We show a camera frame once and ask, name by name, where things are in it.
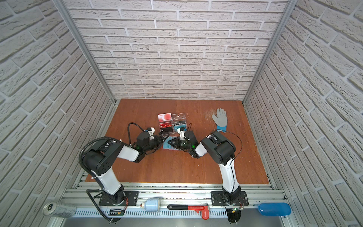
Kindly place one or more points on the red VIP card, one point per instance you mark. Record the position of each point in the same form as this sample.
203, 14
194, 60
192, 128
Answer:
165, 125

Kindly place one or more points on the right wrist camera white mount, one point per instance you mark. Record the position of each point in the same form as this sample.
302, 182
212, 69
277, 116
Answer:
181, 132

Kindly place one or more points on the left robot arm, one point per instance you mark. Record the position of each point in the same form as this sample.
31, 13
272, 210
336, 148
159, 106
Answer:
99, 155

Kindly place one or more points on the silver drink can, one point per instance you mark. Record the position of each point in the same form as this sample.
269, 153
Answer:
58, 209

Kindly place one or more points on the grey work glove blue cuff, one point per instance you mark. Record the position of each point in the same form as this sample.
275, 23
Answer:
220, 119

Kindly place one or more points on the blue plastic case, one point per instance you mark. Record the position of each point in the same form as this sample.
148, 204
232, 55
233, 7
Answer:
274, 209

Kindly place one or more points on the black logo Vip card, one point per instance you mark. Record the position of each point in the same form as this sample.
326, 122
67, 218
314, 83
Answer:
179, 122

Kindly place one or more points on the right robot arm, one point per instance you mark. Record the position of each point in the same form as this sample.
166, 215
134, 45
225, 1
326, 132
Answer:
222, 151

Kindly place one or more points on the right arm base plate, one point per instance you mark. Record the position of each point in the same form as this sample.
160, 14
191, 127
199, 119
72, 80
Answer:
237, 198

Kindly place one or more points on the red black pipe wrench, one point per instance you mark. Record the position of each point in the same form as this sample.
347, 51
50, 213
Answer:
203, 209

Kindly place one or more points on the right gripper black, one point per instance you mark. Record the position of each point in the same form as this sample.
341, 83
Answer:
177, 141

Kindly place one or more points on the red leather card holder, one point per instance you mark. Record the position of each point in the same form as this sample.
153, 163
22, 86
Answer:
172, 146

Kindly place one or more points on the clear acrylic card display stand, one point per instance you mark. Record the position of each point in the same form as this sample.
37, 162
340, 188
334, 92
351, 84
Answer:
177, 116

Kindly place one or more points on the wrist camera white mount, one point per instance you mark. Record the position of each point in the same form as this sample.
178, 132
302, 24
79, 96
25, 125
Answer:
181, 132
150, 131

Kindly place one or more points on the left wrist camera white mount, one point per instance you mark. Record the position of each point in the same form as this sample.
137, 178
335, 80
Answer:
150, 131

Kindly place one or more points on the teal VIP card in stand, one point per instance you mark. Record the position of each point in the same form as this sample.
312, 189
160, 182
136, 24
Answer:
179, 126

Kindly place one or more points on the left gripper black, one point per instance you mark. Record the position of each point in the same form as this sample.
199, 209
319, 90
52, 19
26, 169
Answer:
162, 136

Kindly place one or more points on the aluminium rail frame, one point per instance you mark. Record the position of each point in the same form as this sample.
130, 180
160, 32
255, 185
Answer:
174, 193

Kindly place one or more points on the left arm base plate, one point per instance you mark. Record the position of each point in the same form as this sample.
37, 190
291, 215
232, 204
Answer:
119, 199

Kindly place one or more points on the red white patterned card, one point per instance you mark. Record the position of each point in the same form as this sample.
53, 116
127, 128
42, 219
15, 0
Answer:
165, 117

